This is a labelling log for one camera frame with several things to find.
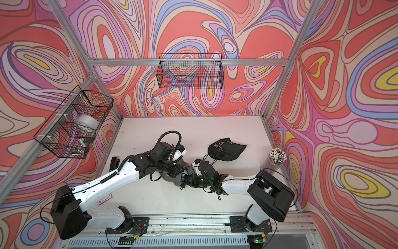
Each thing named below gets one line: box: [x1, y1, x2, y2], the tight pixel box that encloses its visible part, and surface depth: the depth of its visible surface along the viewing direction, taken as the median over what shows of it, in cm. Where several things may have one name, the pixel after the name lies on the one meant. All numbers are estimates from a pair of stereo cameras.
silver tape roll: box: [75, 114, 101, 130], surface depth 76 cm
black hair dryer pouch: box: [207, 137, 247, 162], surface depth 97 cm
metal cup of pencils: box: [268, 147, 288, 171], surface depth 80 cm
